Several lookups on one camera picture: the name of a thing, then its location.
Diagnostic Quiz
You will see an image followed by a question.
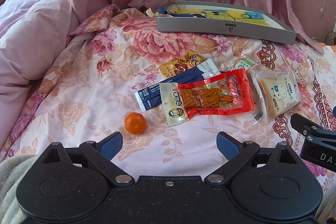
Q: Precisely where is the gold date snack packet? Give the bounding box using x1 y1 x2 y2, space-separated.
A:
159 50 206 79

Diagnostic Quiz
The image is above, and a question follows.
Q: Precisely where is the orange mandarin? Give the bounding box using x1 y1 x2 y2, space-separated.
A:
124 113 147 135

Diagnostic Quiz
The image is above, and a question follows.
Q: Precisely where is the red tofu snack packet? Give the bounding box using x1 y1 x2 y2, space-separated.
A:
177 68 255 119

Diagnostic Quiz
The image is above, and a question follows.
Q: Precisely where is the clear green label packet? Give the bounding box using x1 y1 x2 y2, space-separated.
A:
219 55 258 73

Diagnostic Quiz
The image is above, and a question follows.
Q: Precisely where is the grey cardboard box tray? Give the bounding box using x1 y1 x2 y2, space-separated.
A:
155 1 297 45

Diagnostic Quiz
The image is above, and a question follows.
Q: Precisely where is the grey fleece blanket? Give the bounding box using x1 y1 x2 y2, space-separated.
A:
0 155 38 224

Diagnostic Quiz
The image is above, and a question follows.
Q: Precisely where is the floral bed sheet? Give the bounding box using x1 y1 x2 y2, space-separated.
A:
1 5 335 176

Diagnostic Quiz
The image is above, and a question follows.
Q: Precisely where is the navy blue white sachet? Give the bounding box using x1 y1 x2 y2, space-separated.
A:
134 59 220 112

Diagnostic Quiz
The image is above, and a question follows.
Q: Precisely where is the pink duvet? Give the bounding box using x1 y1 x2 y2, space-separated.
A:
1 0 79 144

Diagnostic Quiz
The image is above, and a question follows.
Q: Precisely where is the cream snack packet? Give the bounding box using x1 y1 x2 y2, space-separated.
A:
159 83 189 127

